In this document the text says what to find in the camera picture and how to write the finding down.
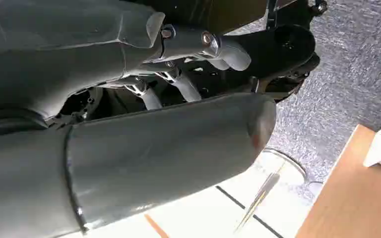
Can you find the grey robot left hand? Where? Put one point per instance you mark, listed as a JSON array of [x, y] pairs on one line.
[[144, 154]]

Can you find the brown wooden board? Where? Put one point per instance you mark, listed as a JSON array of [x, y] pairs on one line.
[[348, 203]]

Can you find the white floor plate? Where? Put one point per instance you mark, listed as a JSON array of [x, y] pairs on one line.
[[210, 213]]

